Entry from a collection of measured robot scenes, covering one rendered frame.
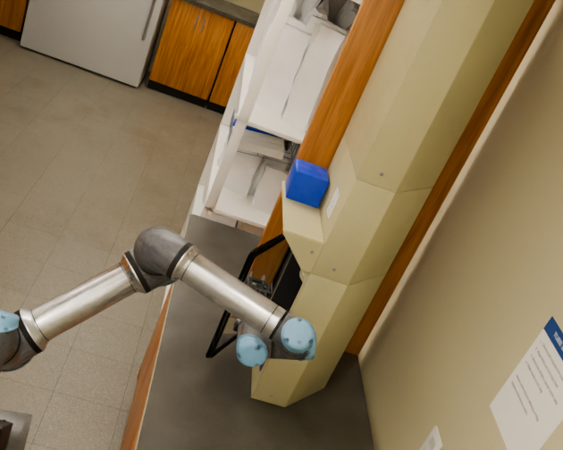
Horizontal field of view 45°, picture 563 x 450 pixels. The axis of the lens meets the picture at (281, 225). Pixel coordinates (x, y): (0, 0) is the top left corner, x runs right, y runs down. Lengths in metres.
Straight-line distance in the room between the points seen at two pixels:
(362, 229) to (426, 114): 0.34
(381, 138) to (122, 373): 2.11
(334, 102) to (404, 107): 0.41
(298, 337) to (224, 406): 0.58
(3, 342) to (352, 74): 1.16
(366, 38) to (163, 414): 1.18
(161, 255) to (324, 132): 0.72
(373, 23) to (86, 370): 2.16
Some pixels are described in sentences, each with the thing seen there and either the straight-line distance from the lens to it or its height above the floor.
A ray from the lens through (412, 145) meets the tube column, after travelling 1.70.
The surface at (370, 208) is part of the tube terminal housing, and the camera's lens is 1.75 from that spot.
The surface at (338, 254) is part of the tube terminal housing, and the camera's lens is 1.81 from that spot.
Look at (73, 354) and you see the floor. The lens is 3.45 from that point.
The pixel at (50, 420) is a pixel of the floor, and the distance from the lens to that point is 3.15.
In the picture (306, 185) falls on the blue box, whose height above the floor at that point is 1.57.
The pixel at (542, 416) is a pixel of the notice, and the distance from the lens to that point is 1.54.
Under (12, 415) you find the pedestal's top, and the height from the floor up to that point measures 0.94.
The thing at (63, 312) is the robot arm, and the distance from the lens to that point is 1.71.
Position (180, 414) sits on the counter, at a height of 0.94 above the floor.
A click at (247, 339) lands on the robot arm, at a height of 1.33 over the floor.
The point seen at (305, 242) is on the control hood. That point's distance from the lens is 1.78.
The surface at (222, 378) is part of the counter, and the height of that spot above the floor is 0.94.
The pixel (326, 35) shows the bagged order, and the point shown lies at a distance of 2.93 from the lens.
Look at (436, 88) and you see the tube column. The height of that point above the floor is 1.99.
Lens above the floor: 2.29
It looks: 26 degrees down
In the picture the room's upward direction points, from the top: 24 degrees clockwise
